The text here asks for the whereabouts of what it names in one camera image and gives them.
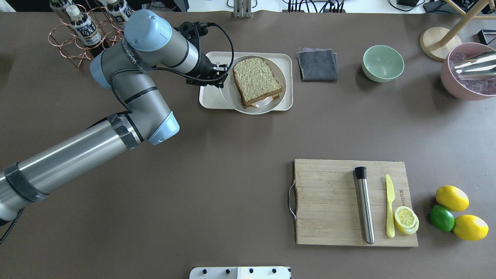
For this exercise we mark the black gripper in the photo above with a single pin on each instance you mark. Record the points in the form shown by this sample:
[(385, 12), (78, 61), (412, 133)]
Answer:
[(205, 69)]

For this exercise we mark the white plate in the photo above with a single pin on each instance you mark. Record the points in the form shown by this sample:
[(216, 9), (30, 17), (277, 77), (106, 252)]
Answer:
[(255, 85)]

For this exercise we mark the bread slice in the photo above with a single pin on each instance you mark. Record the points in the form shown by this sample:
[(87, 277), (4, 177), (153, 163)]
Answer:
[(245, 105), (255, 80)]

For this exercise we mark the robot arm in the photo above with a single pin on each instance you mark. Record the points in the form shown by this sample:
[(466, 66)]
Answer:
[(149, 44)]

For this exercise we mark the cream rabbit tray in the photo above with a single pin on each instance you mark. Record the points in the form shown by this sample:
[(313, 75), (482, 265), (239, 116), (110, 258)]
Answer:
[(209, 97)]

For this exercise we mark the fried egg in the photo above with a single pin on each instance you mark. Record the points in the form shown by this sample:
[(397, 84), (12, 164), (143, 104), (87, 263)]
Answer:
[(262, 102)]

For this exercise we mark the bread slice on plate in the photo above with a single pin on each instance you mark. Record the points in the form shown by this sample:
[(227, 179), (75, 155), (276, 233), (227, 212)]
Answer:
[(245, 105)]

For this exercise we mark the grey folded cloth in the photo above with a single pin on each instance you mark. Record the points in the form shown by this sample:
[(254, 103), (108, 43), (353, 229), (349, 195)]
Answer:
[(318, 64)]

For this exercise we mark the tea bottle right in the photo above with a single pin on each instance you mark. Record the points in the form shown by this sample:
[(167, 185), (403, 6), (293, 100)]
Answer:
[(119, 10)]

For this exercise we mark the tea bottle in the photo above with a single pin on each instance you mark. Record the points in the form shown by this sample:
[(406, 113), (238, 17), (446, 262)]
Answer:
[(87, 31), (119, 10), (59, 7)]

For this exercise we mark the tea bottle front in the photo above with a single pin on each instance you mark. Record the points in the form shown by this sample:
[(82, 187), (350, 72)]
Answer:
[(87, 31)]

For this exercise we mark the tea bottle back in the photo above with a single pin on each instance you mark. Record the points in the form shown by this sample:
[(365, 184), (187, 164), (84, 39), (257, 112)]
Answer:
[(59, 7)]

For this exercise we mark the green bowl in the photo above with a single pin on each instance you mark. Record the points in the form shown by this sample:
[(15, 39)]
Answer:
[(381, 63)]

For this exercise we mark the wooden cutting board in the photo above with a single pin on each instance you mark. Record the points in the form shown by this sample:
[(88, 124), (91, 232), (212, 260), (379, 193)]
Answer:
[(328, 210)]

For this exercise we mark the wooden stand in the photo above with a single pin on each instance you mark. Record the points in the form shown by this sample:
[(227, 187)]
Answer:
[(437, 42)]

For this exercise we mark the yellow plastic knife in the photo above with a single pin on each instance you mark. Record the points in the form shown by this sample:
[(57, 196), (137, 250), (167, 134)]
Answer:
[(390, 197)]

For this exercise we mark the pink bowl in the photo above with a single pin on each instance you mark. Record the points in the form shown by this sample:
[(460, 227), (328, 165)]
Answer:
[(454, 87)]

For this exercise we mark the lemon slice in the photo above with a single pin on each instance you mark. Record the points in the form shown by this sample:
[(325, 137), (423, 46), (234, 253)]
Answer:
[(406, 220)]

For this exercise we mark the upper whole lemon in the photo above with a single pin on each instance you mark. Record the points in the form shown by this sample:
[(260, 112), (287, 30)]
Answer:
[(452, 198)]

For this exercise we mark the whole lemon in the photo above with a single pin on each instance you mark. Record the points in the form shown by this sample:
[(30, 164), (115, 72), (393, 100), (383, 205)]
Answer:
[(470, 227), (452, 198)]

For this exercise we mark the lime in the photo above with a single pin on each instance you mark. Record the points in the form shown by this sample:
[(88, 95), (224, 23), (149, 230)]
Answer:
[(441, 218)]

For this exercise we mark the metal ice scoop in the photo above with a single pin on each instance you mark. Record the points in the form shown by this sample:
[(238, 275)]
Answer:
[(482, 66)]

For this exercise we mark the ice cubes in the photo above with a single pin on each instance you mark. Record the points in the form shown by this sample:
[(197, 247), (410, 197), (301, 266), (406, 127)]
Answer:
[(482, 86)]

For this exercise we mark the lower whole lemon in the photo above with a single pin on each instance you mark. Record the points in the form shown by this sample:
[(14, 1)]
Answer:
[(470, 227)]

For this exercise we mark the copper wire bottle rack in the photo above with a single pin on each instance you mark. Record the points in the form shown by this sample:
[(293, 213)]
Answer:
[(69, 44)]

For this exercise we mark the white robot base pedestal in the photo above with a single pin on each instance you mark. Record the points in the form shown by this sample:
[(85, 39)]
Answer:
[(241, 272)]

